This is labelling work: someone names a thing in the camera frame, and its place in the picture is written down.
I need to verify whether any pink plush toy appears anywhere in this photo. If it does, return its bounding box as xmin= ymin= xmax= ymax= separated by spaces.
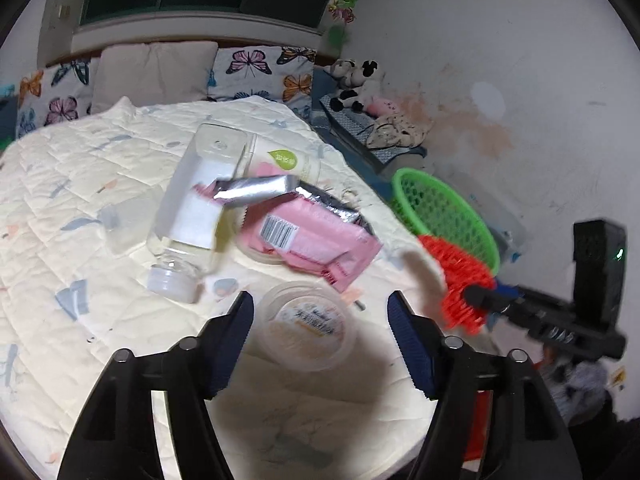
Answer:
xmin=367 ymin=97 xmax=401 ymax=116

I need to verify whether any green plastic basket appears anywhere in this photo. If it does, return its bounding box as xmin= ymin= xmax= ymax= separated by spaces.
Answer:
xmin=390 ymin=167 xmax=501 ymax=273

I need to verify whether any spotted cream plush toy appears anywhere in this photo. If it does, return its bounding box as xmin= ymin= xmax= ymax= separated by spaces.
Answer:
xmin=365 ymin=110 xmax=433 ymax=150

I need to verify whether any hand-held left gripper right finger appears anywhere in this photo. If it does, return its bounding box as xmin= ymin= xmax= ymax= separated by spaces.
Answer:
xmin=387 ymin=290 xmax=586 ymax=480

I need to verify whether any white container with green label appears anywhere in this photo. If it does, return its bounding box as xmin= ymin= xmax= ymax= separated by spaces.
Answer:
xmin=239 ymin=134 xmax=322 ymax=187

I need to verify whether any small butterfly print pillow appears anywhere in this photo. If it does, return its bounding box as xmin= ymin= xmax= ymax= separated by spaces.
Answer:
xmin=15 ymin=57 xmax=101 ymax=141

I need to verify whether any black and white plush toy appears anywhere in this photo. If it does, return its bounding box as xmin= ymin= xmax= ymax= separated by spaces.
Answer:
xmin=330 ymin=58 xmax=386 ymax=113

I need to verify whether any colourful pinwheel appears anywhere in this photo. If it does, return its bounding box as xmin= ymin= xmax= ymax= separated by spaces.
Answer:
xmin=327 ymin=0 xmax=358 ymax=23

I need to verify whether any pink packet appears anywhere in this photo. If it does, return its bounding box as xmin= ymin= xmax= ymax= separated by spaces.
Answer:
xmin=239 ymin=192 xmax=385 ymax=293

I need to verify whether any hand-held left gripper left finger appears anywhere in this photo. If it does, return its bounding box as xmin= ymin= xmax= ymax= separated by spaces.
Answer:
xmin=57 ymin=290 xmax=256 ymax=480

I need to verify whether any blue checked cloth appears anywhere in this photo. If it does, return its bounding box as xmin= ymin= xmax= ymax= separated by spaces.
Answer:
xmin=320 ymin=94 xmax=426 ymax=163

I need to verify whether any cream quilt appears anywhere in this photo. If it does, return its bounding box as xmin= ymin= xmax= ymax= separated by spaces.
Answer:
xmin=0 ymin=95 xmax=451 ymax=480

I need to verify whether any red plastic stool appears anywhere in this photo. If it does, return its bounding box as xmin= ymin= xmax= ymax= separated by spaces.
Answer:
xmin=462 ymin=391 xmax=495 ymax=462

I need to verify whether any red plastic mesh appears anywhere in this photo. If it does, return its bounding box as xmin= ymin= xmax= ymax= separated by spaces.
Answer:
xmin=419 ymin=234 xmax=497 ymax=335

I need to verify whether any person's right hand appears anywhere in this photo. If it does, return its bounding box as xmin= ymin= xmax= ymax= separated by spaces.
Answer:
xmin=542 ymin=347 xmax=610 ymax=425

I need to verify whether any clear plastic piece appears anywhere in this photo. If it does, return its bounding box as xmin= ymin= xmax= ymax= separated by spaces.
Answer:
xmin=97 ymin=185 xmax=166 ymax=256

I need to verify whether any round plastic tub with lid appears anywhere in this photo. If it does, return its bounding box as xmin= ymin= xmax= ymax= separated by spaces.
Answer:
xmin=254 ymin=281 xmax=357 ymax=372

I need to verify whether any silver foil packet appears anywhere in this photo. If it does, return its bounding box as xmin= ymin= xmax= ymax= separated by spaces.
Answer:
xmin=295 ymin=182 xmax=377 ymax=237

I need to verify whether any large butterfly print pillow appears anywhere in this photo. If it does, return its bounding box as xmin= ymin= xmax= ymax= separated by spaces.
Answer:
xmin=207 ymin=46 xmax=318 ymax=111

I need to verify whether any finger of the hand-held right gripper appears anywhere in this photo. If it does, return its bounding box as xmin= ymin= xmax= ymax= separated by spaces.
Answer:
xmin=462 ymin=282 xmax=531 ymax=318

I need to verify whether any silver stick wrapper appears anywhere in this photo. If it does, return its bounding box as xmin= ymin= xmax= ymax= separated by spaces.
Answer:
xmin=192 ymin=174 xmax=301 ymax=211

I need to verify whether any clear plastic bottle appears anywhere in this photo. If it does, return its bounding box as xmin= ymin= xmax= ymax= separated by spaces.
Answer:
xmin=146 ymin=124 xmax=251 ymax=305

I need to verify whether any beige pillow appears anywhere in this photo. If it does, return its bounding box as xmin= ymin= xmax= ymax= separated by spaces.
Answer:
xmin=90 ymin=40 xmax=219 ymax=113

